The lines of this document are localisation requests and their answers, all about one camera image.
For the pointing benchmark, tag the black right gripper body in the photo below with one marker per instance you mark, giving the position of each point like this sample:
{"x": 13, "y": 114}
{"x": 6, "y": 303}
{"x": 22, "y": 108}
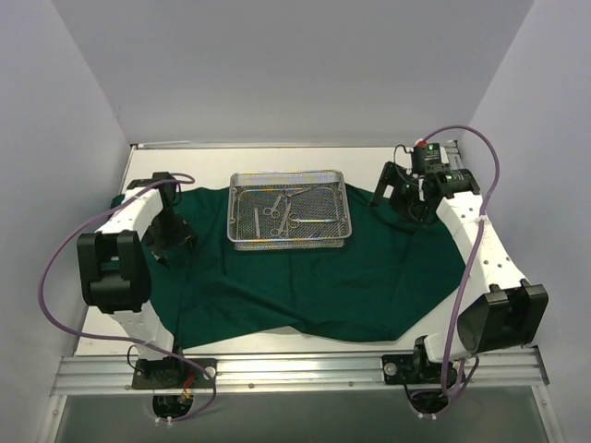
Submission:
{"x": 397, "y": 185}

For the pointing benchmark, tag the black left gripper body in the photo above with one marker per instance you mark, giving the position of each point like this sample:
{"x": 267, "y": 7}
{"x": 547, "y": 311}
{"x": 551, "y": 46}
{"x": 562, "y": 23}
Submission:
{"x": 171, "y": 233}

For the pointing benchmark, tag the green surgical cloth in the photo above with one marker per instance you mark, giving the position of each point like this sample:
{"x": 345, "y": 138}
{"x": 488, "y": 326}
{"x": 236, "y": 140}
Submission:
{"x": 389, "y": 274}

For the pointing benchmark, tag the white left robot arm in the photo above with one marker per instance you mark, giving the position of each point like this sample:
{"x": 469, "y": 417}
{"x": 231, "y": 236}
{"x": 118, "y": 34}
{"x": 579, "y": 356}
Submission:
{"x": 113, "y": 261}

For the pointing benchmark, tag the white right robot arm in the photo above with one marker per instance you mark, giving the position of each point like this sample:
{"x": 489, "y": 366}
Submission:
{"x": 495, "y": 306}

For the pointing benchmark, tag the steel surgical scissors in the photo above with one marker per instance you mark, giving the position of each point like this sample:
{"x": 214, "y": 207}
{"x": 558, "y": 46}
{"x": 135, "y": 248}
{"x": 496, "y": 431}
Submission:
{"x": 272, "y": 211}

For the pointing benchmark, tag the metal mesh instrument tray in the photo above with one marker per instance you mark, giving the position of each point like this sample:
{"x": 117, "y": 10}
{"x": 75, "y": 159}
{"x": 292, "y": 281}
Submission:
{"x": 326, "y": 199}

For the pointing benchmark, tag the steel forceps long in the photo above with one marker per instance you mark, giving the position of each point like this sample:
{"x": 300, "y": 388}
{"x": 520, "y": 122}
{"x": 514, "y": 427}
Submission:
{"x": 288, "y": 194}

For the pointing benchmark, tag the steel scalpel handle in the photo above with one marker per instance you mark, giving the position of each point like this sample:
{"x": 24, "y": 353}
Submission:
{"x": 256, "y": 222}

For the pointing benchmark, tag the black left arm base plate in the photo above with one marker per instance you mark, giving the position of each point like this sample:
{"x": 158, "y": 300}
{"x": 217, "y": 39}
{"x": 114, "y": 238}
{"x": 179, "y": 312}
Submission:
{"x": 169, "y": 373}

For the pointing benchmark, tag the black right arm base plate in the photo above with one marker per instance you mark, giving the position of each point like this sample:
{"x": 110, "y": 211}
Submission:
{"x": 401, "y": 368}

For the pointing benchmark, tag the aluminium front rail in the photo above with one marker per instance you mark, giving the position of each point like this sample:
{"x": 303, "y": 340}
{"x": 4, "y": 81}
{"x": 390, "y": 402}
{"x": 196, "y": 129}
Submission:
{"x": 291, "y": 372}

